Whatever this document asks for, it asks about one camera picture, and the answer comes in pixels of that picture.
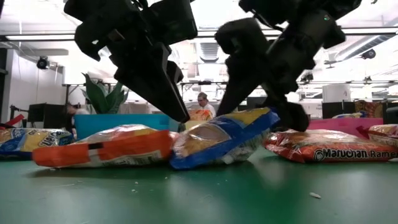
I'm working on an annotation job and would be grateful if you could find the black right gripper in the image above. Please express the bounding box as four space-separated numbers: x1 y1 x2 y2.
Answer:
215 17 336 133

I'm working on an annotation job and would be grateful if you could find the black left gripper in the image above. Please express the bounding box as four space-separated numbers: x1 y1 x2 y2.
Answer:
63 0 199 123

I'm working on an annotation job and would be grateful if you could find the blue Maruchan noodle packet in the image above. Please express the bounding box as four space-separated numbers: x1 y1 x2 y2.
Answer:
331 111 366 119
0 128 75 161
169 107 280 171

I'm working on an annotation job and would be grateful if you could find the red Maruchan noodle packet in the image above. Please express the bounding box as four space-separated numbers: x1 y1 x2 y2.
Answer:
356 123 398 147

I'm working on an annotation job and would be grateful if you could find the person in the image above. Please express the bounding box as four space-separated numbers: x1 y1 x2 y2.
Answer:
197 91 218 119
65 104 91 131

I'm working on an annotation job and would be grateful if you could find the blue plastic bin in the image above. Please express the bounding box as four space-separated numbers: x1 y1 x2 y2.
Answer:
73 113 180 141

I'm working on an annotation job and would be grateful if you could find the green snake plant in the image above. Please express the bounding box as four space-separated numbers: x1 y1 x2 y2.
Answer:
80 73 130 115

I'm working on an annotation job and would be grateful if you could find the white cylinder tank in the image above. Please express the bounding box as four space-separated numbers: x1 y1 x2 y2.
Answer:
322 83 352 103

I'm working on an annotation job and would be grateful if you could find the black background monitor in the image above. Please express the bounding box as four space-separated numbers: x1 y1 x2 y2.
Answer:
27 103 68 129
322 101 356 119

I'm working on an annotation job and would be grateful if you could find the pink plastic bin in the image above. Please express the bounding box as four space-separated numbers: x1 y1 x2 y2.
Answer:
306 117 385 139

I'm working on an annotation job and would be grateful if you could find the orange patterned cloth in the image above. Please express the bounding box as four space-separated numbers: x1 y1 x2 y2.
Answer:
354 99 385 119

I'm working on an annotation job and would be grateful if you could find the green table mat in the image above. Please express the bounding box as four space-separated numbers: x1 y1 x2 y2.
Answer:
0 146 398 224

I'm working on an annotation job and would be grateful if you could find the dark chair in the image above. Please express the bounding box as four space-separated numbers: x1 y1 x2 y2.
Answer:
385 105 398 125

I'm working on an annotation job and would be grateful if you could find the overhead beam with light strips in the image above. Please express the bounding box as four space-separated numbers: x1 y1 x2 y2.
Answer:
0 27 398 42

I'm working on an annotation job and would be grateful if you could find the red strip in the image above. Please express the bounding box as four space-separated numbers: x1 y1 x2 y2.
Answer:
0 114 25 129

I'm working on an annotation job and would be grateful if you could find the silver ceiling air duct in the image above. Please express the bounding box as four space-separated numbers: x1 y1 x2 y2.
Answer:
198 42 220 63
334 34 382 62

